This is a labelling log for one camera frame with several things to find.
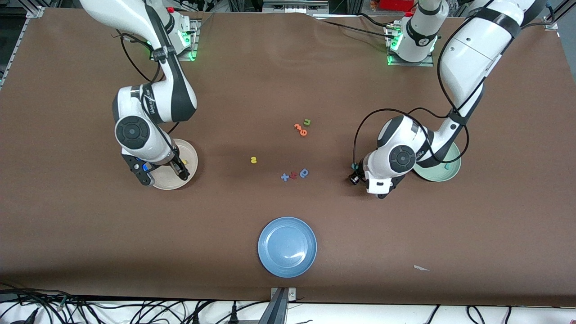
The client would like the beige brown plate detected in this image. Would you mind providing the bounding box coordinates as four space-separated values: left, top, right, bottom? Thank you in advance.
151 139 198 190

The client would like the pale green plate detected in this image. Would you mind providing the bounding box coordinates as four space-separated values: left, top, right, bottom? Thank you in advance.
414 139 462 182

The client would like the blue plate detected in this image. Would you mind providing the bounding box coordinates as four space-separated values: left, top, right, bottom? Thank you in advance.
258 217 317 278

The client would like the brown table cover sheet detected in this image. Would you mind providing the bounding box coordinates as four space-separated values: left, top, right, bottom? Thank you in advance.
0 7 576 307

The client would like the dark grey metal beam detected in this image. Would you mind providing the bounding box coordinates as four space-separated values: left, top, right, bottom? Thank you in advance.
257 288 288 324

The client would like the red box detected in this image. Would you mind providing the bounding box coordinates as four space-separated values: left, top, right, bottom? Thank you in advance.
377 0 417 12

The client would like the grey metal box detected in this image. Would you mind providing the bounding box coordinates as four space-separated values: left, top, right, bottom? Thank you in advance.
262 0 330 14

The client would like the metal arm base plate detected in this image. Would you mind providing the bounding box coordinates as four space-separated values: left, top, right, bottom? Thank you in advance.
173 18 198 61
387 22 435 67

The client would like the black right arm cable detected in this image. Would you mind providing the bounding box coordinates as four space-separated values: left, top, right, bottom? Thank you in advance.
110 29 180 135

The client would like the metal table clamp bracket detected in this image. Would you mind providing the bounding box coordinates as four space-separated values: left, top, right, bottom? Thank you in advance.
270 287 297 302

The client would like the black cable on table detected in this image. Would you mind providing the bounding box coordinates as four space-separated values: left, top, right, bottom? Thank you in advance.
313 13 401 39

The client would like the aluminium frame rail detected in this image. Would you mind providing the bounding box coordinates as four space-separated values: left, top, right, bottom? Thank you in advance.
0 0 45 90
542 0 576 31

